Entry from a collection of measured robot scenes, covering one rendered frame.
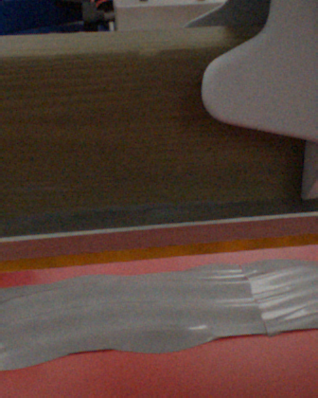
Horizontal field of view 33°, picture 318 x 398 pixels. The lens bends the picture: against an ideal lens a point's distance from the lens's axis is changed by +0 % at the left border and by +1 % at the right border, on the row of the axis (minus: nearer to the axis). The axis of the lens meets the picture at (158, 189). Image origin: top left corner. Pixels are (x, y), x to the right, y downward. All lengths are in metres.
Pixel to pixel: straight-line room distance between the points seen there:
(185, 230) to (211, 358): 0.13
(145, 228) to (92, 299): 0.15
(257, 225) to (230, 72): 0.06
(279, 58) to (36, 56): 0.08
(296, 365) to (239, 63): 0.19
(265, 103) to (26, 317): 0.21
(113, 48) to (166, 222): 0.07
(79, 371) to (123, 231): 0.13
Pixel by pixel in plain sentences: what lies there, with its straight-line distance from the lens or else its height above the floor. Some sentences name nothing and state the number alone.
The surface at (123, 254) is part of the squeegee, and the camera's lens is 0.24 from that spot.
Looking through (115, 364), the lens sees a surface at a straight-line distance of 0.32.
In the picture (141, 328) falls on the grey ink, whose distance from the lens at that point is 0.33.
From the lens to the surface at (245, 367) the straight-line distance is 0.32.
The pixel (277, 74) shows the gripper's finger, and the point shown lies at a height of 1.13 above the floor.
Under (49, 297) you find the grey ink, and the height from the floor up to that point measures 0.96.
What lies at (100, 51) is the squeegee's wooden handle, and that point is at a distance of 0.19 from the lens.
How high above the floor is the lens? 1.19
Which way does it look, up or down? 29 degrees down
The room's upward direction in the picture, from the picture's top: 1 degrees counter-clockwise
